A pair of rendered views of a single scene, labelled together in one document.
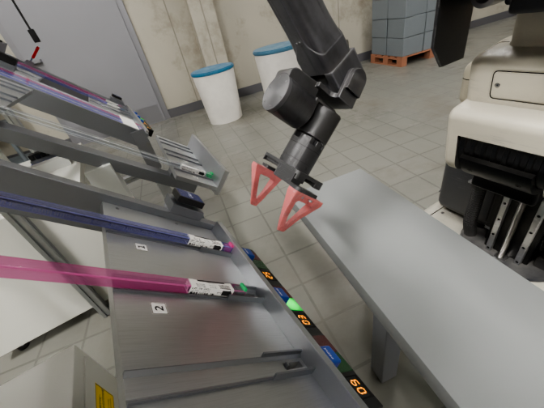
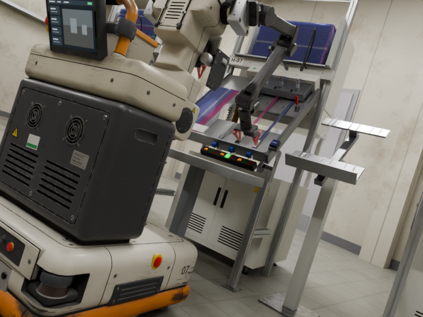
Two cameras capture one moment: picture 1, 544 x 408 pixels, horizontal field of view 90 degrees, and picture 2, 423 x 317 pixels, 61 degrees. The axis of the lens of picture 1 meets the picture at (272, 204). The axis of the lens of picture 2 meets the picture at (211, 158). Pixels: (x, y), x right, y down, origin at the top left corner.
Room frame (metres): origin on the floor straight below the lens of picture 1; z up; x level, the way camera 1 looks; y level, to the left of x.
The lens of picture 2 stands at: (1.80, -1.19, 0.62)
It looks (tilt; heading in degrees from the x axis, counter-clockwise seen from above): 0 degrees down; 144
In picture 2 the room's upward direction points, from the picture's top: 18 degrees clockwise
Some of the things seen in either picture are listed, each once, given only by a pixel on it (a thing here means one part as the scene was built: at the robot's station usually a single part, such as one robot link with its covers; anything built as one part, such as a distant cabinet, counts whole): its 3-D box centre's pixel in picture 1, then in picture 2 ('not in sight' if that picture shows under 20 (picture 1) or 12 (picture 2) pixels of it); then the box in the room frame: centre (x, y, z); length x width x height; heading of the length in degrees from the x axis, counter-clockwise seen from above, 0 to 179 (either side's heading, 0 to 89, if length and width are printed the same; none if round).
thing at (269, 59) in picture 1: (282, 77); not in sight; (3.46, -0.47, 0.33); 0.57 x 0.55 x 0.67; 104
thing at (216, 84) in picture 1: (219, 94); not in sight; (3.53, 0.31, 0.30); 0.51 x 0.49 x 0.59; 106
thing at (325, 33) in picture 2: not in sight; (293, 44); (-0.03, 0.48, 1.52); 0.51 x 0.13 x 0.27; 24
